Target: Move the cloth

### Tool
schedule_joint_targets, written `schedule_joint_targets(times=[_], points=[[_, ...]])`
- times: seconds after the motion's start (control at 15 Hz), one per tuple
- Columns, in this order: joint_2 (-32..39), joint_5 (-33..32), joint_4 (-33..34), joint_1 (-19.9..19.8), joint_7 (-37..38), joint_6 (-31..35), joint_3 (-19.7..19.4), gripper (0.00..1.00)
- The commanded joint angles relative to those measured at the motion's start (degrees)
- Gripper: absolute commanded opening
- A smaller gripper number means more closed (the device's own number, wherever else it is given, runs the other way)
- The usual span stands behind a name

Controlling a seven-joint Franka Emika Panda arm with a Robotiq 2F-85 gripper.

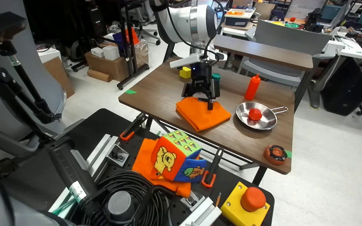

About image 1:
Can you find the colorful plush cube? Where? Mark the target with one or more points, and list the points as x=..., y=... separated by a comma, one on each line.
x=176, y=157

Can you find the yellow emergency stop box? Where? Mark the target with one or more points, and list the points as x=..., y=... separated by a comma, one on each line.
x=235, y=211

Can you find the green tape piece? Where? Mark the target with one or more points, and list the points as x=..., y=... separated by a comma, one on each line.
x=288, y=153
x=131, y=92

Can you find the black light stand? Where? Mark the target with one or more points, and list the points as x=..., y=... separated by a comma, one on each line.
x=131, y=50

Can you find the red stop button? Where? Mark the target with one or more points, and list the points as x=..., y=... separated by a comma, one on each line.
x=253, y=199

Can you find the green block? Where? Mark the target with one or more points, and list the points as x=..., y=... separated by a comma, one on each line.
x=217, y=77

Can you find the box with orange lid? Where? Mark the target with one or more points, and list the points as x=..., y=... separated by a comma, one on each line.
x=239, y=15

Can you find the cardboard box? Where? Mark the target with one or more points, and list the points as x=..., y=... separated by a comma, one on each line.
x=59, y=76
x=107, y=67

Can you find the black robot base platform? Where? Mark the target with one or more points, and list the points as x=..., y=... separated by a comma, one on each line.
x=101, y=126

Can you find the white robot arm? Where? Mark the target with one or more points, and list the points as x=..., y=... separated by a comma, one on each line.
x=189, y=20

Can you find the wooden desk with shelf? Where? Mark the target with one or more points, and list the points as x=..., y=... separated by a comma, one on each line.
x=164, y=94

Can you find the yellow block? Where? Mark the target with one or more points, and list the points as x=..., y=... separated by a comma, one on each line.
x=185, y=73

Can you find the aluminium extrusion rail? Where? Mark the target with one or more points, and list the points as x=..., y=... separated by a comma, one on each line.
x=201, y=214
x=101, y=151

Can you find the orange squeeze bottle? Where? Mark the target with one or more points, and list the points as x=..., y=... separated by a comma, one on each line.
x=252, y=88

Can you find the black camera stand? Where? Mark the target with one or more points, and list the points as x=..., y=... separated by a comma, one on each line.
x=22, y=92

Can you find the red ball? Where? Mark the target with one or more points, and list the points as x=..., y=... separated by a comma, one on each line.
x=255, y=115

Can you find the silver metal pan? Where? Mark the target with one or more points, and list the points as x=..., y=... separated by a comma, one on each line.
x=269, y=120

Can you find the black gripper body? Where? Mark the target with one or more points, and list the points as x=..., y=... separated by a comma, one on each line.
x=204, y=79

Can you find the orange tape roll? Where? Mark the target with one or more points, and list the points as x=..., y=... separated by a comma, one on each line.
x=276, y=155

